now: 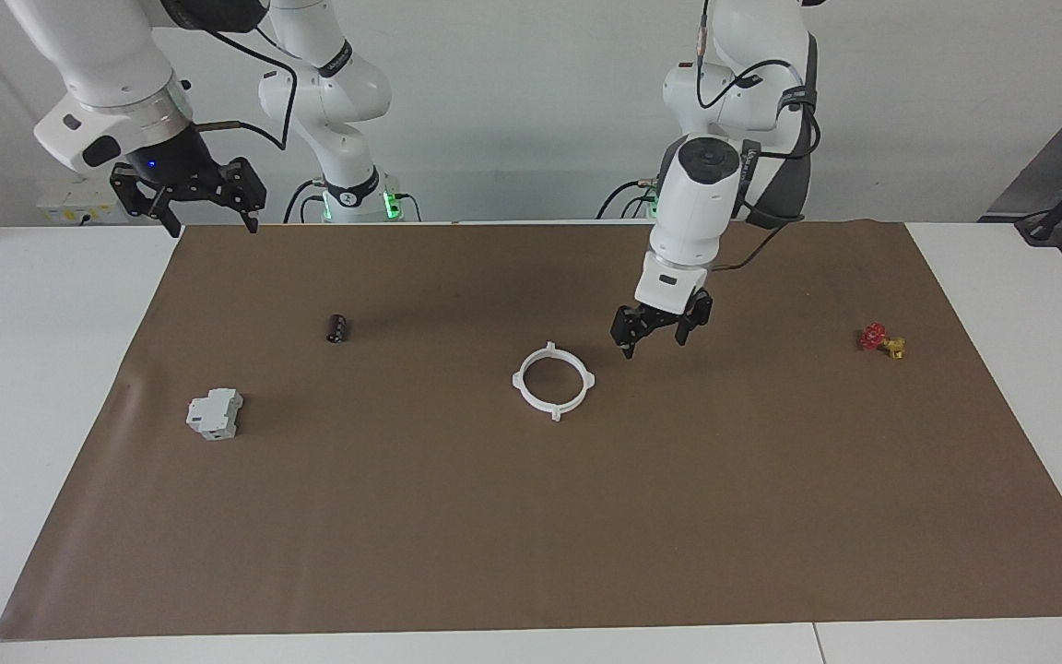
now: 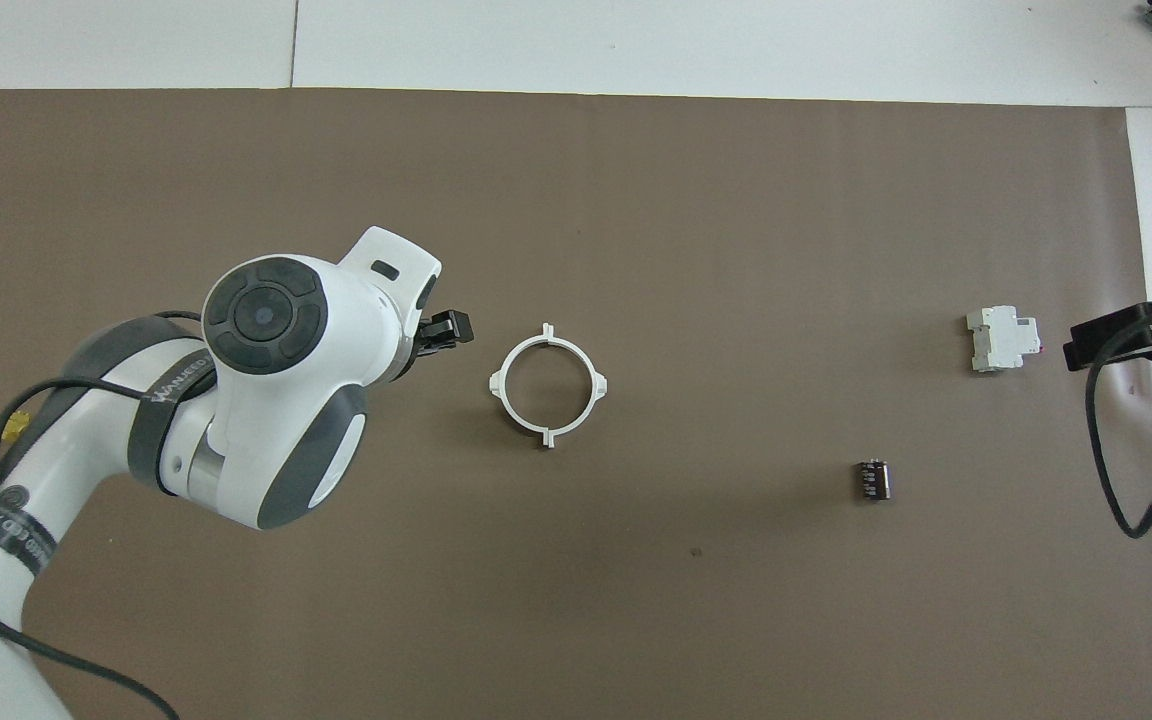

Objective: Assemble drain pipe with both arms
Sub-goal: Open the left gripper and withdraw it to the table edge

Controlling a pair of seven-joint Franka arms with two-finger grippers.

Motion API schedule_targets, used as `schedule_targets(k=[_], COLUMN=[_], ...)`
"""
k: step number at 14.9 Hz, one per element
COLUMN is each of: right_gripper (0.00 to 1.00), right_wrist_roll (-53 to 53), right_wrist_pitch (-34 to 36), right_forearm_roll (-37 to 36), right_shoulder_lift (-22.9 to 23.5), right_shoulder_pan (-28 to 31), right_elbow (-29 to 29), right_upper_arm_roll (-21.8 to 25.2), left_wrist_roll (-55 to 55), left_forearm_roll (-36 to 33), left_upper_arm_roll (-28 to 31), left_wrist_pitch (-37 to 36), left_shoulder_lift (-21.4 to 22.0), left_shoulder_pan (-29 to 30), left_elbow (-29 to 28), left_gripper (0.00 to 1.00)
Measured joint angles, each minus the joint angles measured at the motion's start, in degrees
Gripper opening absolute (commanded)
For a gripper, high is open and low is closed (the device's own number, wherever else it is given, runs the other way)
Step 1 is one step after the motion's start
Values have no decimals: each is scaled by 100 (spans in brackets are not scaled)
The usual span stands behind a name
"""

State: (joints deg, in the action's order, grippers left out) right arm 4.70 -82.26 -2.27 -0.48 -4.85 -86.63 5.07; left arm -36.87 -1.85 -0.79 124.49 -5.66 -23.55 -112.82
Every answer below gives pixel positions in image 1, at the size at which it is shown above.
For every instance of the white power strip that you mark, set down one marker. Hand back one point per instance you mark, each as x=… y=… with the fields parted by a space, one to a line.
x=70 y=210

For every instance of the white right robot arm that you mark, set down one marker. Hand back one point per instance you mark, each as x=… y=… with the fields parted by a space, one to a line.
x=107 y=65

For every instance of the white circuit breaker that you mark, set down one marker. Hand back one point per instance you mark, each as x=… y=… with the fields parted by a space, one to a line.
x=213 y=415

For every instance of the brown paper mat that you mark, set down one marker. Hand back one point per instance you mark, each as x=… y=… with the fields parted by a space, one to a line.
x=531 y=516

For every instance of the black cylindrical capacitor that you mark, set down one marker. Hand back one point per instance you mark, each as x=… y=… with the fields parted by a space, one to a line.
x=337 y=329

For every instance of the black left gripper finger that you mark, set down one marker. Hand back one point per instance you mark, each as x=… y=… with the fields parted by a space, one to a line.
x=628 y=346
x=684 y=334

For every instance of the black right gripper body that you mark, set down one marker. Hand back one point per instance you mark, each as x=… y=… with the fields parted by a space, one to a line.
x=171 y=166

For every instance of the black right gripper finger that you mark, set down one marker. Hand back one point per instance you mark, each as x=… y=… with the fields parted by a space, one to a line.
x=250 y=189
x=168 y=212

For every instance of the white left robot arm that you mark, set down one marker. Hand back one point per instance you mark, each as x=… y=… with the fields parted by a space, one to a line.
x=692 y=212

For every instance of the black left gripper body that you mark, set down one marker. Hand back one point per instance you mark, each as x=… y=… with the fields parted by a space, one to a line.
x=655 y=321

